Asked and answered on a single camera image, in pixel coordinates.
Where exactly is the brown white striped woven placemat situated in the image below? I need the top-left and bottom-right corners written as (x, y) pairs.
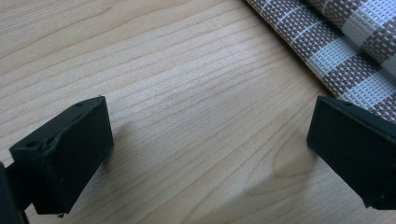
top-left (245, 0), bottom-right (396, 124)

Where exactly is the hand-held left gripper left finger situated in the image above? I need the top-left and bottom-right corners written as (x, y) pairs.
top-left (8, 95), bottom-right (115, 217)

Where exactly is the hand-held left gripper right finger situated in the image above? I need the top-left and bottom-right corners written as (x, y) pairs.
top-left (305, 95), bottom-right (396, 211)

